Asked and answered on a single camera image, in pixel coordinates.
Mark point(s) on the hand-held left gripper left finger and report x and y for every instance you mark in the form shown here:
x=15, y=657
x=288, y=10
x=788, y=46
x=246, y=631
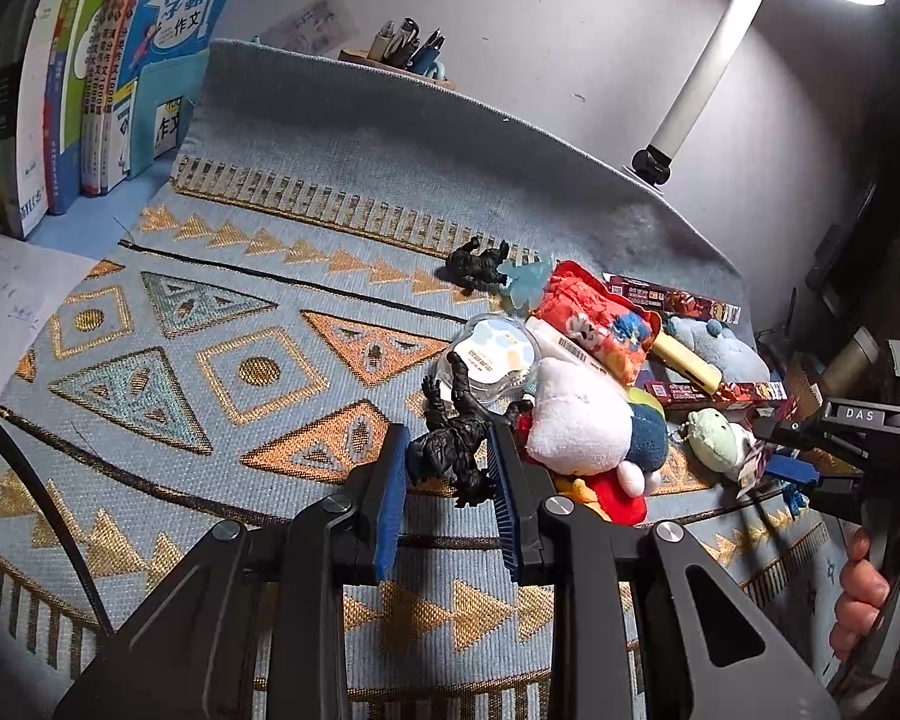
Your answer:
x=388, y=510

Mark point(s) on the red cartoon printed bag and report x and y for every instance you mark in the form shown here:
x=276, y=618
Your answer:
x=592, y=315

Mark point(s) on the green dinosaur plush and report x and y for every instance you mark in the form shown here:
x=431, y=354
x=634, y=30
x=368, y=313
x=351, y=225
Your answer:
x=712, y=435

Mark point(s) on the white desk lamp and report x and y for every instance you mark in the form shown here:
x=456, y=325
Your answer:
x=712, y=60

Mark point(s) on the black toy figure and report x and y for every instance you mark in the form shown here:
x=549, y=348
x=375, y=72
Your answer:
x=472, y=262
x=450, y=450

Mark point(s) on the light blue translucent toy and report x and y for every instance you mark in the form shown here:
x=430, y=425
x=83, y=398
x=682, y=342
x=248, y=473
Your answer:
x=525, y=285

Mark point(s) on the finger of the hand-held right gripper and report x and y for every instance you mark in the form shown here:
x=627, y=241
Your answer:
x=802, y=440
x=791, y=469

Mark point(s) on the long red snack box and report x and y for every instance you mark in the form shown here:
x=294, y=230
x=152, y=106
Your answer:
x=675, y=300
x=720, y=392

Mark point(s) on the patterned blue rug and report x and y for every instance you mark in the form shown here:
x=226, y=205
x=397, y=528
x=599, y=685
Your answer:
x=195, y=300

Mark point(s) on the beige thermos bottle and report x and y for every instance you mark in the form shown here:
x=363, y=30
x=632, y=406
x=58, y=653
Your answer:
x=851, y=356

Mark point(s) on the row of books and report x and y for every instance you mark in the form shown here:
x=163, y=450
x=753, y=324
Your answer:
x=82, y=52

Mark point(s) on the pen holder with pens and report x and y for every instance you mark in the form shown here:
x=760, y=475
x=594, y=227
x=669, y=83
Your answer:
x=405, y=52

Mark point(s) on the white printed paper sheet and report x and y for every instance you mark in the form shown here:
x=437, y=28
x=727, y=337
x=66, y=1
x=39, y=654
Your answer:
x=22, y=307

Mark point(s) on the yellow rectangular case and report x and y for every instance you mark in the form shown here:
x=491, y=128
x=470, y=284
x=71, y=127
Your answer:
x=682, y=360

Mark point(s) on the blue toy figure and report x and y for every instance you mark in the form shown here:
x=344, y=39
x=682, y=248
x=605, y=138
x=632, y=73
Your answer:
x=793, y=499

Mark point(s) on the wall postcard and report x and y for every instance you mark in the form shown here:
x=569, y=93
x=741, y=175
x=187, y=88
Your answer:
x=307, y=22

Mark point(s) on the clear round case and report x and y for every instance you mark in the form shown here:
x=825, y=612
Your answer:
x=487, y=360

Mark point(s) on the white blue red plush toy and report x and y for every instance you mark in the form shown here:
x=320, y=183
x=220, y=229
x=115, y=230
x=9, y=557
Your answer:
x=585, y=420

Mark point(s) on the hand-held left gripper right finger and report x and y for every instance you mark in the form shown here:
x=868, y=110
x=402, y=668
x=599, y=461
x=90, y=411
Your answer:
x=506, y=517

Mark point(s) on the blue grey plush toy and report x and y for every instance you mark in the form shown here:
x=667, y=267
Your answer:
x=727, y=352

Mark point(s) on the white yellow tube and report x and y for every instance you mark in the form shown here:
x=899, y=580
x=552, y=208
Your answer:
x=562, y=341

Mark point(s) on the person's right hand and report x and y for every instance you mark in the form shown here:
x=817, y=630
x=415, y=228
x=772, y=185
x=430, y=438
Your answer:
x=859, y=600

